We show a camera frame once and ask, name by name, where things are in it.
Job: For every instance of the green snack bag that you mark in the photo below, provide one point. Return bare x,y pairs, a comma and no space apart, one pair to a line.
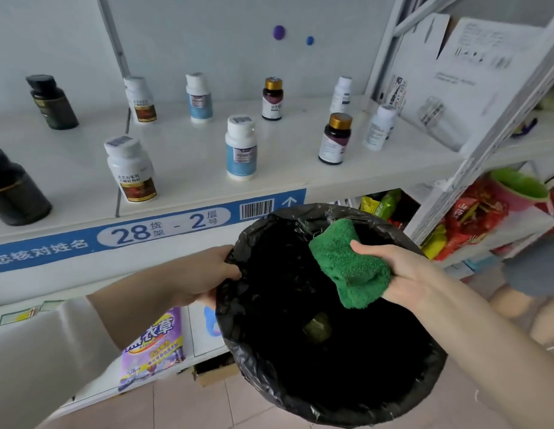
386,203

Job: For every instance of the blue yellow snack bag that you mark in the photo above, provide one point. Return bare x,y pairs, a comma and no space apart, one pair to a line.
524,128

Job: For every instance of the purple detergent bag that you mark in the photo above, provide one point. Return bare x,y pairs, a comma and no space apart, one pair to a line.
152,348

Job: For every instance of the person's left hand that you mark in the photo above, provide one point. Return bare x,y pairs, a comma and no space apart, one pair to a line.
205,272

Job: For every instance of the white bottle brown label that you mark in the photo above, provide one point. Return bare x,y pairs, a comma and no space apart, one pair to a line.
140,100
131,174

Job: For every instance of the black bottle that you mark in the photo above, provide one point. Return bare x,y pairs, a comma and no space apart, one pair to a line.
51,104
15,192

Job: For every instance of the green cleaning cloth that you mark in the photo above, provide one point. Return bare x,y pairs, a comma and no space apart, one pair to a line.
344,259

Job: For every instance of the white printed carton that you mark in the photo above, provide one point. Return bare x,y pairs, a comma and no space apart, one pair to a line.
446,75

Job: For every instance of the black-lined trash bin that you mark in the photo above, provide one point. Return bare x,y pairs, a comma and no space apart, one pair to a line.
370,361

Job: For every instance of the white bottle light blue label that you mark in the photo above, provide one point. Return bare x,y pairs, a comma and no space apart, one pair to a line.
199,100
241,151

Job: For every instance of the person's right hand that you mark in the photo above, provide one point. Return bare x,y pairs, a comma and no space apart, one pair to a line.
406,274

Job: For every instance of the gold cap dark bottle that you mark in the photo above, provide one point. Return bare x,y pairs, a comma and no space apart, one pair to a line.
272,100
334,140

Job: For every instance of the row of green yellow stickers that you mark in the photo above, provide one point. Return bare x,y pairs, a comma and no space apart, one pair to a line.
18,315

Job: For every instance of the pink cup green inside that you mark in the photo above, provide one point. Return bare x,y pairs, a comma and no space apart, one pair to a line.
520,187

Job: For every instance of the white arm sleeve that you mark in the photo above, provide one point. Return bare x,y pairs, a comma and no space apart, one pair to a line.
44,366

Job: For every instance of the purple wall knob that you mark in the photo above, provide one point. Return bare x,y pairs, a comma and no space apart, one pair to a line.
279,33

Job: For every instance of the person's right forearm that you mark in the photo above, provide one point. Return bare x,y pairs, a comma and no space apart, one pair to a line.
491,352

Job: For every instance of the white bottle navy label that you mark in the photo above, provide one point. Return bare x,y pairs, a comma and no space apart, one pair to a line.
378,129
340,95

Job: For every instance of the pile of red snack packets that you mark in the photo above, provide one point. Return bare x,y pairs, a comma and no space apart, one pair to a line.
473,214

